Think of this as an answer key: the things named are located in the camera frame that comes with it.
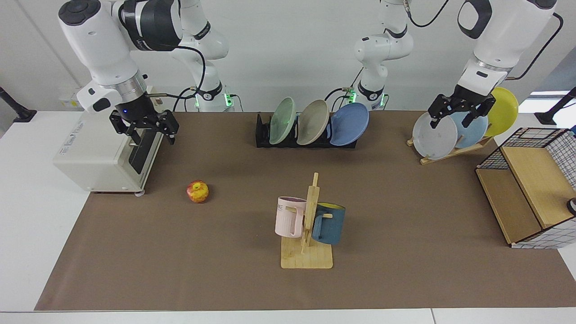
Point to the light blue plate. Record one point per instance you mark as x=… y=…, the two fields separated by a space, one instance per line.
x=472 y=132

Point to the pale green plate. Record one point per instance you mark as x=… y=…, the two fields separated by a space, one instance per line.
x=282 y=120

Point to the dark blue cup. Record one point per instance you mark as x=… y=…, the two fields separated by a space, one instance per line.
x=330 y=227

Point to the beige plate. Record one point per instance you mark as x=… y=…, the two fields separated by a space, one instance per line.
x=312 y=122

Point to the red yellow apple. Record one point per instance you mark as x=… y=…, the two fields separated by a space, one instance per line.
x=197 y=192

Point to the wooden cup stand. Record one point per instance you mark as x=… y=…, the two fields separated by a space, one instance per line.
x=306 y=258

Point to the pale toaster oven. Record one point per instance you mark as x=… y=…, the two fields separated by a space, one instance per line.
x=90 y=153

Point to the wooden plate rack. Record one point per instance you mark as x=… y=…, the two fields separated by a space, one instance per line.
x=450 y=153

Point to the brown table cloth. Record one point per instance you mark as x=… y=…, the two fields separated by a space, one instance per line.
x=180 y=252

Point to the grey plate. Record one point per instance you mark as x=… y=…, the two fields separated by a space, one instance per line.
x=434 y=139

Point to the yellow plate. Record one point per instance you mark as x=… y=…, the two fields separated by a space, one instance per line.
x=504 y=112

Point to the white wall socket box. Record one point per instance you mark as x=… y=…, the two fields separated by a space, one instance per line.
x=69 y=101

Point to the pink cup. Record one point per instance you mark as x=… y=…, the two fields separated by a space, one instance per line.
x=288 y=220

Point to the black clamp stand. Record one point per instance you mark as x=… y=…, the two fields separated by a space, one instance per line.
x=20 y=114
x=546 y=118

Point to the black dish rack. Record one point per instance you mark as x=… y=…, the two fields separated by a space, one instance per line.
x=263 y=135

